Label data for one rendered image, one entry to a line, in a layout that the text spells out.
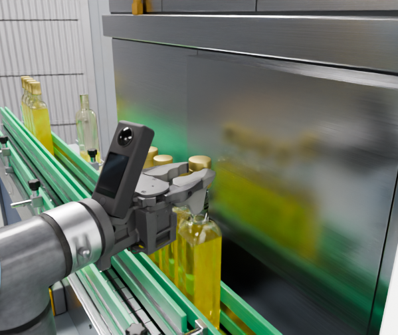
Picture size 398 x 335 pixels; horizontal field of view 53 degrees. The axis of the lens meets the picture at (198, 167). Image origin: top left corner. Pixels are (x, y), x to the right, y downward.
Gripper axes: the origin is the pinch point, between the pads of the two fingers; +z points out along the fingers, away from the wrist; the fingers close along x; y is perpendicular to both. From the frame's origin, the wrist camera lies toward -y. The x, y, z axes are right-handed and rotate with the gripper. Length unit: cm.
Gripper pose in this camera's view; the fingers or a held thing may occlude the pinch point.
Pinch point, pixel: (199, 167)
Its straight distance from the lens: 60.5
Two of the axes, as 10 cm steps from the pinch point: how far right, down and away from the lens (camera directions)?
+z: 6.6, -2.7, 7.1
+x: 7.6, 2.4, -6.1
